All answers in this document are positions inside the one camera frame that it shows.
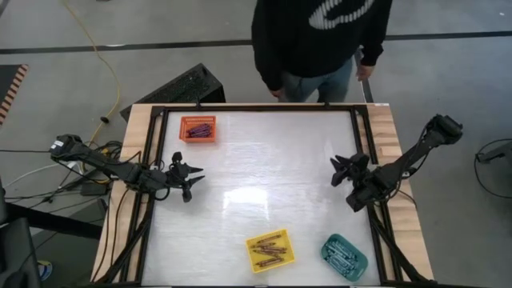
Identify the person's hand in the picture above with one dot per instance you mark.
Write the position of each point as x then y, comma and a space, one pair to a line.
365, 73
277, 93

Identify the orange plastic basket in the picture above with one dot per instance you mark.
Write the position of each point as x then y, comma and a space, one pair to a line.
183, 137

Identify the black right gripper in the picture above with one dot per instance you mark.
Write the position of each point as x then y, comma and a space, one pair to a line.
362, 184

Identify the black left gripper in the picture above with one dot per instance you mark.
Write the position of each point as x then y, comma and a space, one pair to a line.
178, 178

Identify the teal plastic tray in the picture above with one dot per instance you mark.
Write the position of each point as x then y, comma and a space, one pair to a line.
326, 248

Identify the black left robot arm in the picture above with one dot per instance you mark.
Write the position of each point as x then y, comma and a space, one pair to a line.
112, 168

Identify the black metal table frame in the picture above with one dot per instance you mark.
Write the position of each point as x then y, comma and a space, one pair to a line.
260, 107

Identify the yellow plastic basket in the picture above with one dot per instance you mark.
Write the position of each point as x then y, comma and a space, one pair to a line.
254, 266

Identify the black metal floor bar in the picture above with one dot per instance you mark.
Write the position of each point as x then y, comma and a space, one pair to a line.
56, 223

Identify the person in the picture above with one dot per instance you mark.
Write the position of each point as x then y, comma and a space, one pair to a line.
312, 40

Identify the black power brick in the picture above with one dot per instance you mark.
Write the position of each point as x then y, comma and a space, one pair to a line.
94, 189

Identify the wooden table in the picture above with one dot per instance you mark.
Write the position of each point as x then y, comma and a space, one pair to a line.
138, 120

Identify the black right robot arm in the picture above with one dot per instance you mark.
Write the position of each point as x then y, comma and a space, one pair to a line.
412, 160

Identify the black orange striped mat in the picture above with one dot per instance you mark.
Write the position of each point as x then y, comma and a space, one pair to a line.
8, 80

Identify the blue yellow floor object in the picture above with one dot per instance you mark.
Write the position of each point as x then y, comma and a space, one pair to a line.
45, 270

